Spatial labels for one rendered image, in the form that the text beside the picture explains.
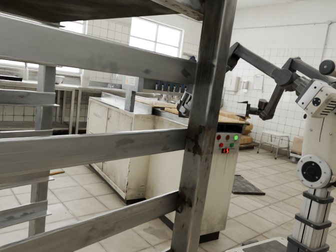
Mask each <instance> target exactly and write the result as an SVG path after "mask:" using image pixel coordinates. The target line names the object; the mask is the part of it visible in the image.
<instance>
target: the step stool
mask: <svg viewBox="0 0 336 252"><path fill-rule="evenodd" d="M263 133H265V134H269V135H270V142H261V141H262V137H263ZM272 136H276V137H279V140H278V143H277V142H272ZM281 137H287V138H288V145H284V144H281V143H280V138H281ZM261 144H269V145H270V152H271V153H272V145H273V146H276V147H277V150H276V155H275V160H276V159H277V153H278V149H288V158H289V159H290V144H289V135H286V134H282V133H278V132H274V131H262V135H261V139H260V143H259V147H258V151H257V153H259V149H260V145H261Z"/></svg>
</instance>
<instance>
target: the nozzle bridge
mask: <svg viewBox="0 0 336 252"><path fill-rule="evenodd" d="M156 83H157V85H158V86H159V87H158V88H157V90H155V86H156ZM159 83H160V85H159ZM162 83H164V84H163V85H164V86H165V84H166V86H165V87H164V88H163V91H161V88H162ZM168 84H169V87H171V85H172V87H171V88H170V89H169V91H167V88H168ZM174 85H175V88H177V89H176V90H175V92H173V87H174ZM177 85H178V87H177ZM183 85H184V86H183ZM180 86H181V89H182V88H183V89H182V90H181V92H180V93H179V87H180ZM185 86H186V89H188V88H189V89H188V90H187V91H186V92H188V93H189V94H191V95H192V94H193V87H194V85H193V84H186V83H184V84H183V83H177V82H171V81H164V80H157V79H150V78H143V77H135V76H128V75H123V78H122V89H126V95H125V104H124V110H126V111H128V112H134V107H135V98H136V92H141V93H152V94H162V95H172V96H183V95H184V90H185Z"/></svg>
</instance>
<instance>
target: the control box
mask: <svg viewBox="0 0 336 252"><path fill-rule="evenodd" d="M219 135H220V136H221V138H220V139H219V140H218V139H217V137H218V136H219ZM227 136H229V139H228V140H227V139H226V137H227ZM235 136H238V138H237V140H235ZM239 140H240V133H227V132H217V133H216V137H215V143H214V149H213V154H227V153H237V151H238V146H239ZM220 143H223V147H220ZM231 143H233V144H234V146H233V147H231V146H230V145H231ZM224 149H225V150H224ZM227 149H228V150H227ZM223 150H224V151H223ZM223 152H224V153H223Z"/></svg>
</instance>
